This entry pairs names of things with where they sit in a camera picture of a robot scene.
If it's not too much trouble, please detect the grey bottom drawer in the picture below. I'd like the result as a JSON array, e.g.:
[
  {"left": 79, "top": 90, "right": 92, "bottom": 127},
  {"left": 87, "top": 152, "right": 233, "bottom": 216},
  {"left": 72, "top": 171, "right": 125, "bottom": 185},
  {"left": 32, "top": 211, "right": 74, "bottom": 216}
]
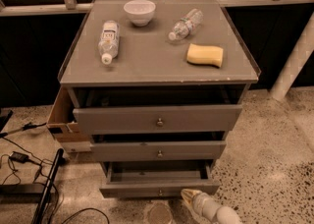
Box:
[{"left": 100, "top": 160, "right": 220, "bottom": 198}]

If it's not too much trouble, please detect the grey drawer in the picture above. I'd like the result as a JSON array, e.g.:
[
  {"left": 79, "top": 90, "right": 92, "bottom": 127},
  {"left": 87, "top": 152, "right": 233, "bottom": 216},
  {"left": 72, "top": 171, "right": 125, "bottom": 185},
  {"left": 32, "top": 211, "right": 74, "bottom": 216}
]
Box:
[
  {"left": 90, "top": 140, "right": 226, "bottom": 161},
  {"left": 100, "top": 160, "right": 220, "bottom": 198},
  {"left": 73, "top": 105, "right": 242, "bottom": 135}
]

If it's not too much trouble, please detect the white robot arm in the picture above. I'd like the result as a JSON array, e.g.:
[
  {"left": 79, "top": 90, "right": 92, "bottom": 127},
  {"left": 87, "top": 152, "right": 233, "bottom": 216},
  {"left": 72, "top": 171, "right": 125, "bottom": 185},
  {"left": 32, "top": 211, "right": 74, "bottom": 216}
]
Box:
[{"left": 181, "top": 189, "right": 243, "bottom": 224}]

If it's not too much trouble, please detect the grey middle drawer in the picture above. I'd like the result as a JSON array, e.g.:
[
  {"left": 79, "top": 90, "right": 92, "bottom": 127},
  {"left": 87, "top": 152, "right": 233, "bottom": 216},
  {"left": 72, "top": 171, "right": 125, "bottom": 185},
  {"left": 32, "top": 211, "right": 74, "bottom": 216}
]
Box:
[{"left": 90, "top": 140, "right": 226, "bottom": 161}]

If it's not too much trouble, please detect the grey top drawer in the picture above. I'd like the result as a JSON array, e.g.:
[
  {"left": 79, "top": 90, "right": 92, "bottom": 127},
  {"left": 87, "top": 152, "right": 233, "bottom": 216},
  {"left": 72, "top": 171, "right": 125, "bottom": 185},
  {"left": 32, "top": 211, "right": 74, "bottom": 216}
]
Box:
[{"left": 73, "top": 105, "right": 242, "bottom": 135}]

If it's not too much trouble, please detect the grey drawer cabinet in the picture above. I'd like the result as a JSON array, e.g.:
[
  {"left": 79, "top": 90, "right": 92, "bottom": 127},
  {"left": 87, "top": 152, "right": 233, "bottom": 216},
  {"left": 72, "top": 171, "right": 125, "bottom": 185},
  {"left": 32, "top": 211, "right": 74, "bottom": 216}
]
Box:
[{"left": 57, "top": 0, "right": 262, "bottom": 170}]

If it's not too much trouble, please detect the black pole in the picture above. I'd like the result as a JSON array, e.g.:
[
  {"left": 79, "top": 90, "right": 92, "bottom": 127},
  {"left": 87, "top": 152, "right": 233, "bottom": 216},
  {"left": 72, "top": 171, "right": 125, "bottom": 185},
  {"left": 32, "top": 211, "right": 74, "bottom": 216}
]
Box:
[{"left": 31, "top": 148, "right": 64, "bottom": 224}]

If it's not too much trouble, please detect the yellow sponge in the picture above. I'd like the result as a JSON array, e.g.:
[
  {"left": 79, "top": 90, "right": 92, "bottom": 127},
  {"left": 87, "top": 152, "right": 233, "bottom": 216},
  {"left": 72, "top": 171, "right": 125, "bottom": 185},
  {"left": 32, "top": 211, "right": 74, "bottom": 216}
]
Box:
[{"left": 186, "top": 44, "right": 224, "bottom": 68}]

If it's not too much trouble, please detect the cardboard box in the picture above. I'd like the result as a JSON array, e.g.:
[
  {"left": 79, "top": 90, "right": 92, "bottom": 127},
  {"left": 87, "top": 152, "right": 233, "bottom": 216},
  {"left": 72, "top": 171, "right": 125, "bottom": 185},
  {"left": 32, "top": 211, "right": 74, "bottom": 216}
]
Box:
[{"left": 47, "top": 87, "right": 90, "bottom": 153}]

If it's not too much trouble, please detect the clear bottle white label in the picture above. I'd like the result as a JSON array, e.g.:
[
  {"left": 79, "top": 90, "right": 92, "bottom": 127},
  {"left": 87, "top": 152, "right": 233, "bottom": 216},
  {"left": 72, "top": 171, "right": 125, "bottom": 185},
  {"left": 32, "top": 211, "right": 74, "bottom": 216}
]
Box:
[{"left": 98, "top": 21, "right": 120, "bottom": 65}]

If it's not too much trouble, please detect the clear bottle green label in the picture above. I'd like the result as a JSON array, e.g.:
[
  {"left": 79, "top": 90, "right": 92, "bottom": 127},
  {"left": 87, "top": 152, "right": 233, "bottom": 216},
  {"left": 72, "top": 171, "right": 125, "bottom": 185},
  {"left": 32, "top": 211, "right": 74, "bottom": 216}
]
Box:
[{"left": 168, "top": 9, "right": 203, "bottom": 41}]

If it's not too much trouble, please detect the black power adapter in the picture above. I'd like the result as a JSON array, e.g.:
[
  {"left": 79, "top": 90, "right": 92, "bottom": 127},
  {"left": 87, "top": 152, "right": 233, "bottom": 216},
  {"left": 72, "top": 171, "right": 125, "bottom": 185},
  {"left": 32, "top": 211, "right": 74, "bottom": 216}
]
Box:
[{"left": 10, "top": 151, "right": 28, "bottom": 163}]

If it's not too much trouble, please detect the white ceramic bowl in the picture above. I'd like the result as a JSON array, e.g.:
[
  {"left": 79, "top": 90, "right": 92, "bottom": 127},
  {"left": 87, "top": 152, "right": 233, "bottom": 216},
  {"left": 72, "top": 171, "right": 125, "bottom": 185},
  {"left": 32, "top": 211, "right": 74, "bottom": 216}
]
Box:
[{"left": 124, "top": 0, "right": 156, "bottom": 27}]

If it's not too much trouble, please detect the black floor cable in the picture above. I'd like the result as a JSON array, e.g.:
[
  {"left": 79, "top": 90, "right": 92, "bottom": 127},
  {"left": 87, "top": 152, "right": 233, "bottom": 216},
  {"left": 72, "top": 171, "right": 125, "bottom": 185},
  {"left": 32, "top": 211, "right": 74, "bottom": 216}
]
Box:
[{"left": 0, "top": 121, "right": 111, "bottom": 224}]

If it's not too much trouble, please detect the white diagonal post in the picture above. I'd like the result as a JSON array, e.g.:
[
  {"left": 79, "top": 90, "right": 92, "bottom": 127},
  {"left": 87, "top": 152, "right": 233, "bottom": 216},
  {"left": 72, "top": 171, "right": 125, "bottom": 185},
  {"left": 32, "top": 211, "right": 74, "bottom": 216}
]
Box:
[{"left": 270, "top": 13, "right": 314, "bottom": 101}]

